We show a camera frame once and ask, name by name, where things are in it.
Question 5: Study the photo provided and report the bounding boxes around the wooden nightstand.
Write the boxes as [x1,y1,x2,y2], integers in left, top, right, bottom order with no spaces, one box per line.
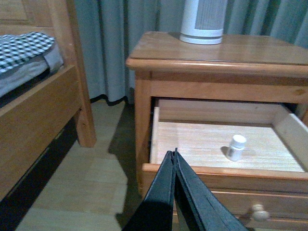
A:
[125,31,308,231]

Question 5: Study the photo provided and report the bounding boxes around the wooden bed frame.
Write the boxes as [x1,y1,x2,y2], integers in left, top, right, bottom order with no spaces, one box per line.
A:
[0,0,96,198]

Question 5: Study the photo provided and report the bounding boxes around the white medicine bottle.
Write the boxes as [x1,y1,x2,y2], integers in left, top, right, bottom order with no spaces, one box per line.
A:
[226,135,247,161]

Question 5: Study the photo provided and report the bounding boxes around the lower drawer wooden knob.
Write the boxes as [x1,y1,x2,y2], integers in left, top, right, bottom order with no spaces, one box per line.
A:
[251,204,270,222]

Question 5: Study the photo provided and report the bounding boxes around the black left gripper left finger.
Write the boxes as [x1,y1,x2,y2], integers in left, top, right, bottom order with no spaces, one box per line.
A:
[123,151,175,231]

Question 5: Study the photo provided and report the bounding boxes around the checkered bedding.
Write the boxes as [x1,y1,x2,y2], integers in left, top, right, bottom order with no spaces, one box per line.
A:
[0,32,55,74]

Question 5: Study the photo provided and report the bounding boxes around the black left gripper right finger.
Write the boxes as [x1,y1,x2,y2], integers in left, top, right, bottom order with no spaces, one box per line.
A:
[174,150,247,231]

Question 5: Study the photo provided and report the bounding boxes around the white cylindrical air purifier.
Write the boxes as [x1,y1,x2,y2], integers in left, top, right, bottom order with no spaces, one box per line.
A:
[180,0,228,45]

